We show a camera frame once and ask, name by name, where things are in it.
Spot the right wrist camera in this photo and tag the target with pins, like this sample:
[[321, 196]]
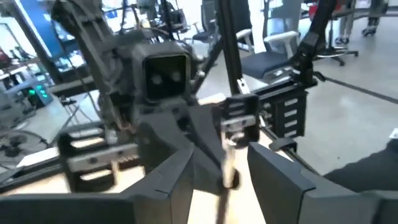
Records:
[[166, 77]]

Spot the black office chair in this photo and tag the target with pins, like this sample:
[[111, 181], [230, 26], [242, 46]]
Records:
[[205, 34]]

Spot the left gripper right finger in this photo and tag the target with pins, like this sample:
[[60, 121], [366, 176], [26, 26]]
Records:
[[280, 193]]

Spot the grey computer green lights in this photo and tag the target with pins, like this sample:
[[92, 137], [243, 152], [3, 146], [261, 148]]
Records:
[[38, 96]]

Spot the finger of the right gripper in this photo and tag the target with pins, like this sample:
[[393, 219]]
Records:
[[208, 149], [164, 140]]

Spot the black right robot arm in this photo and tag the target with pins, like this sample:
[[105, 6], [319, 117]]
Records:
[[90, 53]]

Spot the black table edge bracket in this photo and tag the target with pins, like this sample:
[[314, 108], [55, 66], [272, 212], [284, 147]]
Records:
[[283, 144]]

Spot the black floor fan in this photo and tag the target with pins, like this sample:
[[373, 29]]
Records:
[[12, 151]]

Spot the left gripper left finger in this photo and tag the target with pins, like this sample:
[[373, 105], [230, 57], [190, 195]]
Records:
[[155, 205]]

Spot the black slotted block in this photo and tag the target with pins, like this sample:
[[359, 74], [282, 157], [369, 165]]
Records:
[[276, 109]]

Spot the blue board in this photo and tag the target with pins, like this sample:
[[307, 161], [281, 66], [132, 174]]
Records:
[[40, 28]]

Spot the office chair white armrests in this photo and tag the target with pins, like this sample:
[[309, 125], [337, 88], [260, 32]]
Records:
[[264, 63]]

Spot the person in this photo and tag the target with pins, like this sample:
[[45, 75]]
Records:
[[345, 28]]

